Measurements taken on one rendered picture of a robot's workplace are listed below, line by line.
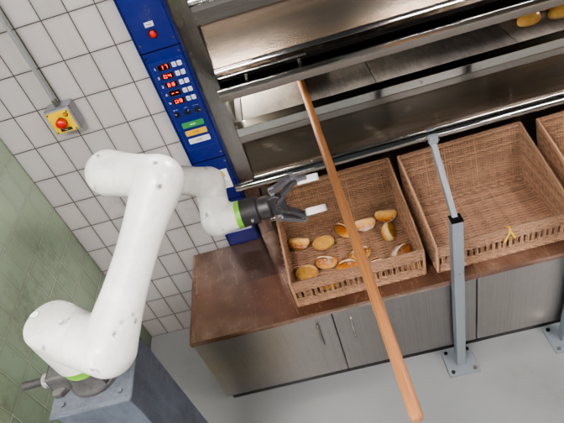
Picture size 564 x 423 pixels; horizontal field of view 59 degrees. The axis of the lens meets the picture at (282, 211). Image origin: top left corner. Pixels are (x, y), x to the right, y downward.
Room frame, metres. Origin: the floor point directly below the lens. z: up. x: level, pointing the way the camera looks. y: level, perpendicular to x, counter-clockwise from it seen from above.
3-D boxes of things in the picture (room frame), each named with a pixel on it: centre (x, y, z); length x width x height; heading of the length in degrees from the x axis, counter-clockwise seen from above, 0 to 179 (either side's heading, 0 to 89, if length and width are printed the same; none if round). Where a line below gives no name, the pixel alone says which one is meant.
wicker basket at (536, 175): (1.45, -0.81, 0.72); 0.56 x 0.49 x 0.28; 85
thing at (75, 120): (1.85, 0.67, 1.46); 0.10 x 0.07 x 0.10; 83
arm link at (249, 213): (1.27, 0.10, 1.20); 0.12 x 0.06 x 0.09; 174
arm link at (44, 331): (0.84, 0.59, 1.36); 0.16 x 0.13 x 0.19; 52
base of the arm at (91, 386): (0.85, 0.66, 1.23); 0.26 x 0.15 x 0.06; 84
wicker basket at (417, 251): (1.52, -0.23, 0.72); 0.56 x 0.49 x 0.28; 84
